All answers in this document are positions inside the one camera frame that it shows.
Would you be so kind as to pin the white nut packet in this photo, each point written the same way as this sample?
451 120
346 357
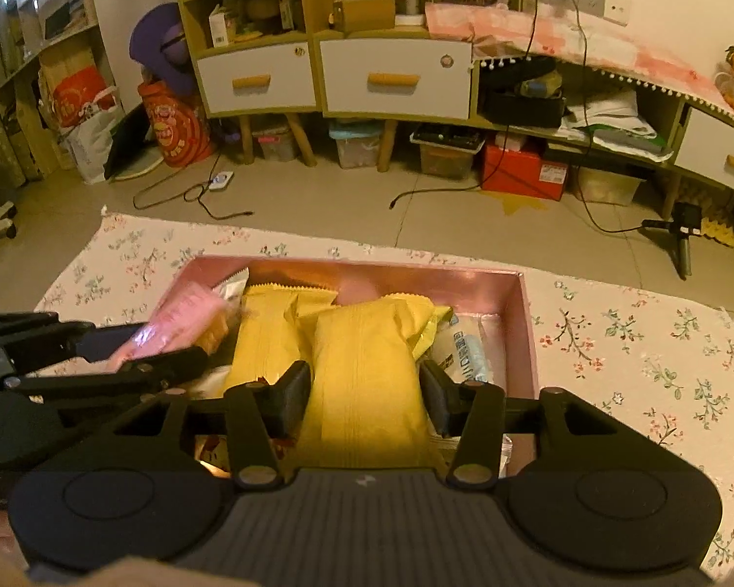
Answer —
235 290

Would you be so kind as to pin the white power adapter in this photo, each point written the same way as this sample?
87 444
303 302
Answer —
222 181

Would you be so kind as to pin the orange printed bag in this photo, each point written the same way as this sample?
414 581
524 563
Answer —
174 125

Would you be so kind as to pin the yellow egg tray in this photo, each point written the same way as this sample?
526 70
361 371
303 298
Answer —
720 229

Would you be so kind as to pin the stack of papers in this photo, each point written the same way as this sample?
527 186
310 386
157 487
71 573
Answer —
618 125

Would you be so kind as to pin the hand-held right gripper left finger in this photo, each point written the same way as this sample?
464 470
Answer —
290 400

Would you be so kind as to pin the yellow wooden cabinet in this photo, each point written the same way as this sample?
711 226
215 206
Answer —
318 79

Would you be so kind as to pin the purple plush toy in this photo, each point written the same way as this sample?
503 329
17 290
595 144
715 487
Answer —
159 49

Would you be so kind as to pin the yellow star paper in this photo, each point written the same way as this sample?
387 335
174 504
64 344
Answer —
514 203

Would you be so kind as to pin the black tripod camera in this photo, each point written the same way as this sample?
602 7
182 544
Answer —
679 226

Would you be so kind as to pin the red cardboard box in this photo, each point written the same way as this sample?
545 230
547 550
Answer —
523 171

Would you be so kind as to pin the plain yellow snack packet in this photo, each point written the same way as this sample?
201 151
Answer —
367 379
269 342

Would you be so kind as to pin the clear storage box black lid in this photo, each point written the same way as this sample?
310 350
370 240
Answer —
446 156

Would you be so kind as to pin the small clear storage box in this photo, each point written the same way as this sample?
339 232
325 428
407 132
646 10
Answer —
275 145

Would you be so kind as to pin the black flat panel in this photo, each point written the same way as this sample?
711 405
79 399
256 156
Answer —
131 147

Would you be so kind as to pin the brown cardboard box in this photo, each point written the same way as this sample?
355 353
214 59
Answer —
364 13

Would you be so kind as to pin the clear blue snack packet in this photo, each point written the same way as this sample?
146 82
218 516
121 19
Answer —
465 348

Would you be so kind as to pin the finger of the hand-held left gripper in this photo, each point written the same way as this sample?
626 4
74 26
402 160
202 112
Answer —
49 336
128 373

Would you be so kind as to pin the wooden shelf unit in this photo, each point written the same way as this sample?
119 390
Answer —
36 43

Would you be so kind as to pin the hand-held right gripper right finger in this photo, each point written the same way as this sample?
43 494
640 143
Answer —
435 400

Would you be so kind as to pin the white orange shopping bag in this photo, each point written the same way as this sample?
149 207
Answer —
89 128

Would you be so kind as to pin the pink cardboard box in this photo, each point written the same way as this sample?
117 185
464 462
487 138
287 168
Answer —
501 318

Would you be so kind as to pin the clear storage box blue lid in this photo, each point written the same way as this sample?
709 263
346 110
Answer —
356 147

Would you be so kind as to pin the pink snack bar packet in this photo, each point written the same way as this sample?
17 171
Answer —
177 318

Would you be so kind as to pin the pink cloth with pompoms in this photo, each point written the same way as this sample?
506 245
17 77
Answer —
587 43

